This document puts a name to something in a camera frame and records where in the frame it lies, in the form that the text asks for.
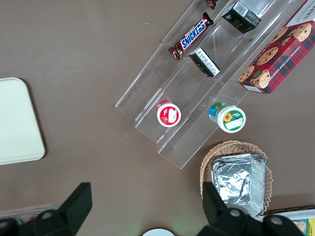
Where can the green sunflower lid cup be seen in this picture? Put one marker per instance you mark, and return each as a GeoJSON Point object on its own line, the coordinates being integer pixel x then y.
{"type": "Point", "coordinates": [230, 119]}

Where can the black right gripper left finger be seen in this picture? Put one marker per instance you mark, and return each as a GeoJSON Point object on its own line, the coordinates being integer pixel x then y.
{"type": "Point", "coordinates": [73, 209]}

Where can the red tartan cookie box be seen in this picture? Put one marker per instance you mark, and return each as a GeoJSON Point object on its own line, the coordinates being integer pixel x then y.
{"type": "Point", "coordinates": [283, 54]}

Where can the woven wicker basket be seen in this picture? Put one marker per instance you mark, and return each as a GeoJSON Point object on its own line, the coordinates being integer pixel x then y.
{"type": "Point", "coordinates": [229, 148]}

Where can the cream plastic tray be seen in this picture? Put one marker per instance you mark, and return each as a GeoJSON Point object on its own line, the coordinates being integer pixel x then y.
{"type": "Point", "coordinates": [17, 120]}

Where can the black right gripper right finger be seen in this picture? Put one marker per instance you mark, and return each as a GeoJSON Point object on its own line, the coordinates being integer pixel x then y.
{"type": "Point", "coordinates": [213, 204]}

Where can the Snickers chocolate bar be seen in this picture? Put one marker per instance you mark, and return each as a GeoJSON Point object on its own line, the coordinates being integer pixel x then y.
{"type": "Point", "coordinates": [192, 37]}

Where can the aluminium foil tray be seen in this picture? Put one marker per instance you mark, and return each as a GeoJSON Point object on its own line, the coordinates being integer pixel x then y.
{"type": "Point", "coordinates": [236, 179]}

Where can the black box with white label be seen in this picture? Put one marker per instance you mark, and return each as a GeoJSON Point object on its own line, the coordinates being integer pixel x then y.
{"type": "Point", "coordinates": [242, 18]}
{"type": "Point", "coordinates": [205, 62]}

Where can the clear acrylic tiered shelf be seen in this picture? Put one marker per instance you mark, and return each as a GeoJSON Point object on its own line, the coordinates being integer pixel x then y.
{"type": "Point", "coordinates": [177, 98]}

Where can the yellow snack packet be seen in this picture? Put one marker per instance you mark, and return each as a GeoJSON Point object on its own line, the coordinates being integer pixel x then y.
{"type": "Point", "coordinates": [311, 227]}

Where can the red strawberry yogurt cup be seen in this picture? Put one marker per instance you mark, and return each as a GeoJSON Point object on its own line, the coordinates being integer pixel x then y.
{"type": "Point", "coordinates": [168, 115]}

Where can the white storage bin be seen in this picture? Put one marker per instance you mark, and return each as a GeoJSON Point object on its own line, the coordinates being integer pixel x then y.
{"type": "Point", "coordinates": [295, 214]}

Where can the white round object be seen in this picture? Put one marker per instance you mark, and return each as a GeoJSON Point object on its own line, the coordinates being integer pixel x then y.
{"type": "Point", "coordinates": [158, 232]}

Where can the dark red candy bar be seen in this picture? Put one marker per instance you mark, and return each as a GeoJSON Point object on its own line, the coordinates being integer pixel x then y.
{"type": "Point", "coordinates": [211, 3]}

